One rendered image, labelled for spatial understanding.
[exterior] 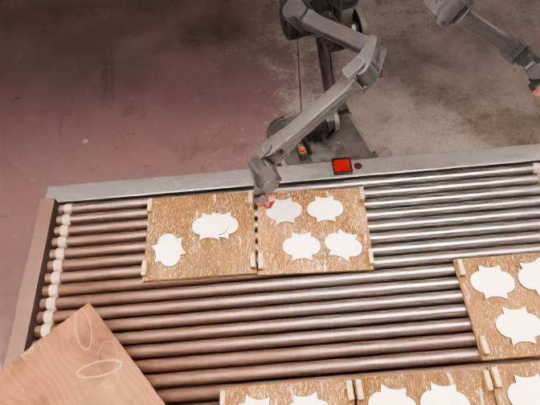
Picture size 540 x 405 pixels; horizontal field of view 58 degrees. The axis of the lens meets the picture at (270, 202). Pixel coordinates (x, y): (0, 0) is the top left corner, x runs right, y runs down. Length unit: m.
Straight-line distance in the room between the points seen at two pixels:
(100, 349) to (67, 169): 2.02
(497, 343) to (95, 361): 1.26
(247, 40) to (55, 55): 1.51
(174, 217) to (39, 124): 2.11
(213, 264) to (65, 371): 0.58
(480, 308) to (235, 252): 0.86
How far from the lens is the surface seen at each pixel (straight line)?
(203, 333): 1.73
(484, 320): 1.80
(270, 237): 1.83
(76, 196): 2.14
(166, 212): 1.95
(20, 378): 1.75
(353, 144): 2.98
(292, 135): 1.57
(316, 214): 1.86
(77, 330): 1.73
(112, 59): 4.14
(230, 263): 1.79
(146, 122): 3.58
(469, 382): 1.72
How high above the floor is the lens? 2.54
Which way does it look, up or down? 57 degrees down
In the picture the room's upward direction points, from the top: 6 degrees counter-clockwise
